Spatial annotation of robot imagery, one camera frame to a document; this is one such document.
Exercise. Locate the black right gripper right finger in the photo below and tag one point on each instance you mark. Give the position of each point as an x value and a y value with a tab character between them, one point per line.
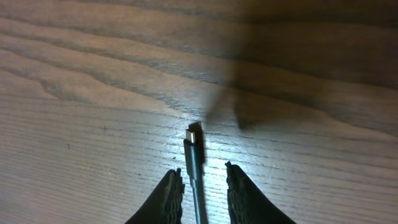
246	202

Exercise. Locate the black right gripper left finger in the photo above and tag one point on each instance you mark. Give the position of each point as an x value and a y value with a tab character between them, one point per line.
164	204

